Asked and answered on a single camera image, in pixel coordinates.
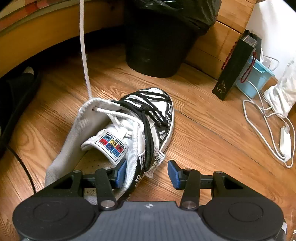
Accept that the white black laced sneaker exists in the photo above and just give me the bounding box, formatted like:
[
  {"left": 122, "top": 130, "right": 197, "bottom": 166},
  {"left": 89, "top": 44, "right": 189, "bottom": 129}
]
[{"left": 45, "top": 87, "right": 175, "bottom": 201}]

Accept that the white power adapter with cable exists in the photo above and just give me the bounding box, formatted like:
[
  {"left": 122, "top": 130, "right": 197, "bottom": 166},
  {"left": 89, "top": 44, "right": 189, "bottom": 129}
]
[{"left": 241, "top": 55, "right": 296, "bottom": 169}]

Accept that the black cable on floor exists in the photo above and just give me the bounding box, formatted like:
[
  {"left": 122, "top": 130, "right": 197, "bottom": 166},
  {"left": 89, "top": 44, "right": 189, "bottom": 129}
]
[{"left": 6, "top": 145, "right": 37, "bottom": 194}]

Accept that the plaid bed sheet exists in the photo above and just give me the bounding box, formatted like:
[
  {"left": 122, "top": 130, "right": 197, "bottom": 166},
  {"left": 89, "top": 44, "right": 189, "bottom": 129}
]
[{"left": 1, "top": 1, "right": 79, "bottom": 32}]

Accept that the light blue plastic bin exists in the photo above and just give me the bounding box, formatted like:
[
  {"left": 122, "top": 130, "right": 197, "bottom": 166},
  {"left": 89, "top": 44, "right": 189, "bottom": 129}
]
[{"left": 235, "top": 56, "right": 275, "bottom": 98}]

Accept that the black sock foot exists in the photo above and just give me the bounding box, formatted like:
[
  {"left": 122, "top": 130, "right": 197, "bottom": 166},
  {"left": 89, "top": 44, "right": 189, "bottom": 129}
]
[{"left": 1, "top": 67, "right": 41, "bottom": 156}]

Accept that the white plastic bag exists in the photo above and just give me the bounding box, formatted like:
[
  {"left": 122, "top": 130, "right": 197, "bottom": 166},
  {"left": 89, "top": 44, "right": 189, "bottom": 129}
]
[{"left": 264, "top": 60, "right": 296, "bottom": 117}]

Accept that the black gift bag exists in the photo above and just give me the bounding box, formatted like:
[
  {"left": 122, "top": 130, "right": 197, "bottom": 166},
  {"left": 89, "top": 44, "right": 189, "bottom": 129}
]
[{"left": 212, "top": 30, "right": 261, "bottom": 100}]

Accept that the black lined trash bin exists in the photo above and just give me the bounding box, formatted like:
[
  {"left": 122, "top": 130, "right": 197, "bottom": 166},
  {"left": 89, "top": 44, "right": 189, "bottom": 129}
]
[{"left": 123, "top": 0, "right": 221, "bottom": 78}]

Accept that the white shoelace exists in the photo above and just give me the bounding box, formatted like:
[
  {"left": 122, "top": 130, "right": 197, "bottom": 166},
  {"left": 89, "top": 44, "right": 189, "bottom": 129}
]
[{"left": 73, "top": 1, "right": 144, "bottom": 135}]

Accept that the wooden nightstand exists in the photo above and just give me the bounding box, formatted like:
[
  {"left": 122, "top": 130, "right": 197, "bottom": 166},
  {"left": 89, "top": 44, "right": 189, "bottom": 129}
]
[{"left": 186, "top": 0, "right": 256, "bottom": 79}]

